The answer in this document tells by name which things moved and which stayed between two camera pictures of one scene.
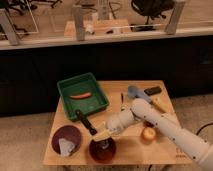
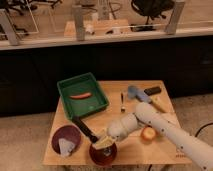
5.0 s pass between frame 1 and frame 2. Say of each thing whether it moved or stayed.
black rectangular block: stayed
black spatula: moved
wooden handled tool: stayed
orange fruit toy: stayed
